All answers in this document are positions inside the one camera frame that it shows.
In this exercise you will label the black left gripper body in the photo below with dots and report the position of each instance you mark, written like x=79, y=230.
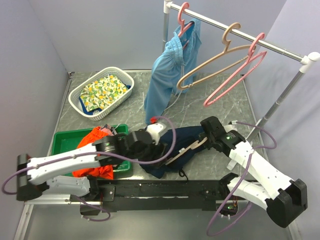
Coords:
x=148, y=154

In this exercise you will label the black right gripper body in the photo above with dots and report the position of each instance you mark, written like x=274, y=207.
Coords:
x=209, y=143

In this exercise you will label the navy blue shorts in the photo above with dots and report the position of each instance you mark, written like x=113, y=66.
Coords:
x=185, y=136

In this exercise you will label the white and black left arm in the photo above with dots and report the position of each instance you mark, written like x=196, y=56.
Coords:
x=36, y=175

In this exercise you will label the pink patterned shorts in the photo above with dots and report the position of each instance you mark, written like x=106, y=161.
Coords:
x=109, y=130

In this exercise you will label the light blue shorts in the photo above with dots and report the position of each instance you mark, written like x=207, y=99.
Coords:
x=178, y=58

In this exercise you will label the pink hanger with blue shorts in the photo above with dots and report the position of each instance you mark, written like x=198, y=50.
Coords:
x=183, y=26

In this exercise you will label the floral patterned cloth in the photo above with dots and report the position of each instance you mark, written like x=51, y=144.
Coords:
x=101, y=93

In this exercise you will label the green plastic tray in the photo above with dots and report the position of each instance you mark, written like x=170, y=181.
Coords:
x=65, y=141

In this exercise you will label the white laundry basket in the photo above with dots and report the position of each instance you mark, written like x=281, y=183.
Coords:
x=75, y=93

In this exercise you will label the white clothes rack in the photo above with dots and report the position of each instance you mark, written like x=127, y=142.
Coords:
x=306, y=61

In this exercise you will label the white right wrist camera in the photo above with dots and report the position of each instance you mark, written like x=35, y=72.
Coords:
x=233, y=123

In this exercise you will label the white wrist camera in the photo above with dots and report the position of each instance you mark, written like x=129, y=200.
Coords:
x=156, y=129
x=233, y=123

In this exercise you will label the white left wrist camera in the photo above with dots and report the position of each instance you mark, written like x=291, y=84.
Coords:
x=156, y=129

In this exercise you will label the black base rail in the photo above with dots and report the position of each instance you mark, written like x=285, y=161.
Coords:
x=138, y=195

